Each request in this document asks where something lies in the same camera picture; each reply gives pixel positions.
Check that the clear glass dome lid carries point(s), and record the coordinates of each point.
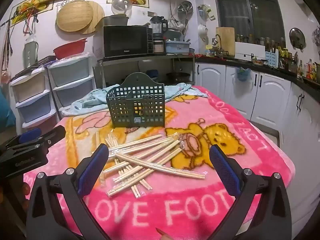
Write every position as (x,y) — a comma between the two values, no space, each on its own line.
(121,5)

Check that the group of bamboo chopsticks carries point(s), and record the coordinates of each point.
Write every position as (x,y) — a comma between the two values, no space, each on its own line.
(147,145)

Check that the red plastic basin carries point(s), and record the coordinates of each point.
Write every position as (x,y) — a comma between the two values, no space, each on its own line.
(70,50)

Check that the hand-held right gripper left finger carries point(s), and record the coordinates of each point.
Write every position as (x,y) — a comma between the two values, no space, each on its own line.
(93,170)

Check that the black countertop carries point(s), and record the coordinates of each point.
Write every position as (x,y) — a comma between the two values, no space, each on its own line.
(307,85)

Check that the metal kitchen shelf rack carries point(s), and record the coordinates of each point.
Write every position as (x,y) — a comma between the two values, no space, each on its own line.
(140,58)

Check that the wall-mounted utensil holder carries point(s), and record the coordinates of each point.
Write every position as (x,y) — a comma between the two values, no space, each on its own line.
(203,11)

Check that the wooden cutting board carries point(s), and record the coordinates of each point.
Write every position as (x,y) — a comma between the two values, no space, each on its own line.
(227,40)

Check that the grey pot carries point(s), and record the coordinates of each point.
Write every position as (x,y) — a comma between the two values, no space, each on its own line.
(115,21)

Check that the white hanging colander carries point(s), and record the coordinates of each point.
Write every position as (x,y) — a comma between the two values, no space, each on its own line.
(202,31)

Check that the yellow packet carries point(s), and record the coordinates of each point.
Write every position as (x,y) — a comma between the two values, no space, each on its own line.
(209,51)

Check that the dark green utensil basket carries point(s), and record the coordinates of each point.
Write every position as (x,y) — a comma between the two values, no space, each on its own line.
(150,115)

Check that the pink bear printed blanket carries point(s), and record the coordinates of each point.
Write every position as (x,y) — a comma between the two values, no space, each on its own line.
(200,205)

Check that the black microwave oven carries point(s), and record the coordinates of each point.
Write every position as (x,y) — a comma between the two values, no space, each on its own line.
(125,41)

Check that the hanging metal pan lid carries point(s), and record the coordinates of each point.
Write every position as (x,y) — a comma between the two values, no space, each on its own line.
(297,37)

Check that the blue plastic bag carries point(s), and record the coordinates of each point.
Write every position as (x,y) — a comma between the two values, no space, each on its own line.
(6,110)

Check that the group of condiment bottles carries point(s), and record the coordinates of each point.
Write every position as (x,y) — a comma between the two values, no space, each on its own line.
(310,67)

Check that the metal faucet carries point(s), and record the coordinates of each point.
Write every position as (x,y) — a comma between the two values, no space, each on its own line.
(218,38)

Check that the hanging metal bowls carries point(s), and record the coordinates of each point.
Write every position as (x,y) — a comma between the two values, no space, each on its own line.
(185,7)

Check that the black plastic tray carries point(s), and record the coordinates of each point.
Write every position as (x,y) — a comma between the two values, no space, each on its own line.
(45,61)

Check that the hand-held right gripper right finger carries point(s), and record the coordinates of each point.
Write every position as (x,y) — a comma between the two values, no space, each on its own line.
(223,170)

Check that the round wooden board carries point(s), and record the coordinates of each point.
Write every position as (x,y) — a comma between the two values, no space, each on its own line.
(98,17)

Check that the teal plastic drawer unit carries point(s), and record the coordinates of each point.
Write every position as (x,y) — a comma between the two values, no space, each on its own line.
(71,73)

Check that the row of glass jars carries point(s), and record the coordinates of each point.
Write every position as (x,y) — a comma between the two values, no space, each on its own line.
(267,41)

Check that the blue knife holder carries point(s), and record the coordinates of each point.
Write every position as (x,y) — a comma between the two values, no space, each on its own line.
(271,60)

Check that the black wok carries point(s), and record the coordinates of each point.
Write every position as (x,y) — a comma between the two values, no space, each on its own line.
(178,76)

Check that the dark kitchen window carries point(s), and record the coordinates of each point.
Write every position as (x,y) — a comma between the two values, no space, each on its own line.
(250,12)

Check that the white countertop box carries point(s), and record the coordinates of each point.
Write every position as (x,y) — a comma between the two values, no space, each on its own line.
(250,50)

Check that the round bamboo tray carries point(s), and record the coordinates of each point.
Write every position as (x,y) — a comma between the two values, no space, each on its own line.
(72,16)

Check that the light blue towel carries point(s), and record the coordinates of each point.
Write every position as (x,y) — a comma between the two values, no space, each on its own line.
(85,102)

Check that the green water bottle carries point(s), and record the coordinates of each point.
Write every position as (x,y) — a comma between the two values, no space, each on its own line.
(30,55)

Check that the person's right hand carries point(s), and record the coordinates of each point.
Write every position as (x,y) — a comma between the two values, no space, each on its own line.
(166,237)

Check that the blue hanging bin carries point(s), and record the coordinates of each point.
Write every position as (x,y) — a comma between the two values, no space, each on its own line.
(243,75)

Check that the patterned bowl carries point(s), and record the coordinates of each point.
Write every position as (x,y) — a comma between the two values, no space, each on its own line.
(257,62)

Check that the black blender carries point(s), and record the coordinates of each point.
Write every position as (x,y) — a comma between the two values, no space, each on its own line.
(157,27)

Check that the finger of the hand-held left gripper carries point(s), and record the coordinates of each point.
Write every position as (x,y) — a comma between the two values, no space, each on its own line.
(30,134)
(55,133)

